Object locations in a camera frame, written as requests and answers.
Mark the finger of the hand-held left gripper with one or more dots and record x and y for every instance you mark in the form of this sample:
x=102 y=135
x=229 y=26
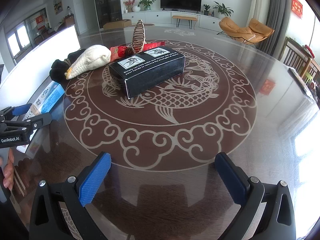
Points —
x=20 y=110
x=37 y=122

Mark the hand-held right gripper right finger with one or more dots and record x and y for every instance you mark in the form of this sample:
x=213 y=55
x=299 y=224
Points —
x=230 y=180

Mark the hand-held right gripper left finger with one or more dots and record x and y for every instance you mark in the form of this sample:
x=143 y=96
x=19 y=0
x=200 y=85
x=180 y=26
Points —
x=95 y=180

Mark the blue white medicine box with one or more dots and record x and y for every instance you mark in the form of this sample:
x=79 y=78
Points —
x=52 y=95

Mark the black knit glove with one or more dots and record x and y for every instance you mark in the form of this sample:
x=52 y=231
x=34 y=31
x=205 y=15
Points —
x=58 y=67

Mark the cream knitted pouch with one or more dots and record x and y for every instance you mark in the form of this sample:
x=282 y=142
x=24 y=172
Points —
x=92 y=57

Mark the red candy-shaped packet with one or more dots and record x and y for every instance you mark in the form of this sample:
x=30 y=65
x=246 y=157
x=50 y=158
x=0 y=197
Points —
x=117 y=51

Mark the black box white pictures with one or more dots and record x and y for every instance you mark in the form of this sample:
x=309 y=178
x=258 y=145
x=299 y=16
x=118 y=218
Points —
x=150 y=75

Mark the person's left hand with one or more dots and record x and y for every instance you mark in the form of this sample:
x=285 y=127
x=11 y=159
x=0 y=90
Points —
x=8 y=172

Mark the red door poster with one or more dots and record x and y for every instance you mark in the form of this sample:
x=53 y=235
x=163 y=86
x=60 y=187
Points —
x=40 y=22

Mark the red paper card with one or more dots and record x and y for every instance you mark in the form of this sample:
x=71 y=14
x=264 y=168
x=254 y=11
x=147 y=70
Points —
x=267 y=86

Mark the brown cardboard box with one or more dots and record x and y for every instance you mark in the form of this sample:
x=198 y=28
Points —
x=117 y=24

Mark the dark glass display cabinet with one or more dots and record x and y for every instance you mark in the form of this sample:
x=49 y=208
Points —
x=107 y=2

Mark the red flower arrangement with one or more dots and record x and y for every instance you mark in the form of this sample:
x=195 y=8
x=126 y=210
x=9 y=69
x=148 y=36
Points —
x=129 y=3

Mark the white round vase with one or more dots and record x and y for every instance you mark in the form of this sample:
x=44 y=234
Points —
x=136 y=8

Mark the orange lounge chair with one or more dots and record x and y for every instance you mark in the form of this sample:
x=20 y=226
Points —
x=237 y=28

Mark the green potted plant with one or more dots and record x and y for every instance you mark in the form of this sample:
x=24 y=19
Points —
x=147 y=3

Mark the white television cabinet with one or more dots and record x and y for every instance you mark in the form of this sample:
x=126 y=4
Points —
x=162 y=16

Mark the wooden bench black legs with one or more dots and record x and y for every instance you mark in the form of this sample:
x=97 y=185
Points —
x=185 y=18

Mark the large leafy potted plant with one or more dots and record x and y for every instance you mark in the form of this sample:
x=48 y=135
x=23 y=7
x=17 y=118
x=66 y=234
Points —
x=222 y=9

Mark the small potted plant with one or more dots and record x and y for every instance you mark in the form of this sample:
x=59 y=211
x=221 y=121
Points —
x=206 y=9

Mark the grey curtain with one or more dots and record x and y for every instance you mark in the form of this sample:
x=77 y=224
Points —
x=278 y=12

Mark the white embroidered cloth cover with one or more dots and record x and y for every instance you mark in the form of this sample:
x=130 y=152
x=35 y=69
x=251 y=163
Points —
x=258 y=2

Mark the framed wall painting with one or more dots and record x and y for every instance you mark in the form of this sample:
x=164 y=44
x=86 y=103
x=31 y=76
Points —
x=57 y=4

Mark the red wall hanging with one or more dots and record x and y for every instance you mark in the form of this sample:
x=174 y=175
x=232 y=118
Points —
x=297 y=7

